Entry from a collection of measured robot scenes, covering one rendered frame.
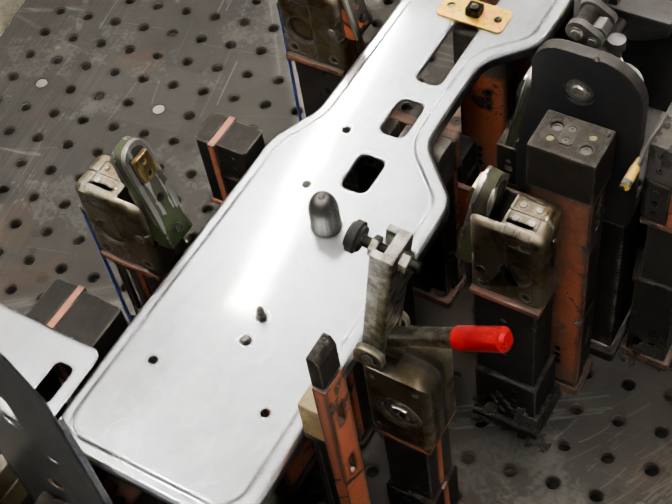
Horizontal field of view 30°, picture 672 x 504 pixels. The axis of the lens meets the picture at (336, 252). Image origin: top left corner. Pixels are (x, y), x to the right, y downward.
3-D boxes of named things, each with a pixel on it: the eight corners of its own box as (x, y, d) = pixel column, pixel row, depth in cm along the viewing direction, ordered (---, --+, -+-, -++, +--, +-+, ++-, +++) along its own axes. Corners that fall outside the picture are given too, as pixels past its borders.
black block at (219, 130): (248, 248, 167) (206, 96, 143) (317, 277, 163) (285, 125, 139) (216, 293, 163) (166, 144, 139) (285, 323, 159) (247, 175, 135)
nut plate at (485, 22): (434, 14, 146) (434, 6, 145) (450, -7, 147) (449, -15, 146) (500, 35, 142) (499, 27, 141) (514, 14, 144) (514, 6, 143)
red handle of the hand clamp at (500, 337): (379, 310, 114) (513, 310, 102) (393, 326, 115) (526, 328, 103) (357, 345, 112) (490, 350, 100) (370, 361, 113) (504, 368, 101)
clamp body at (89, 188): (169, 311, 162) (98, 130, 134) (245, 345, 158) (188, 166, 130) (128, 365, 158) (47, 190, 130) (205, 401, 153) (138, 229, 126)
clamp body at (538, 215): (490, 358, 152) (485, 158, 123) (578, 394, 148) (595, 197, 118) (455, 418, 148) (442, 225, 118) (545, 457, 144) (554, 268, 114)
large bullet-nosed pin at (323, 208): (323, 218, 132) (315, 178, 126) (349, 228, 130) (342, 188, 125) (307, 240, 130) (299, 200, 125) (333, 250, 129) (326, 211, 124)
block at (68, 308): (124, 394, 155) (59, 261, 133) (198, 430, 151) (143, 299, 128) (78, 457, 150) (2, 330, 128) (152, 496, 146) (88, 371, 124)
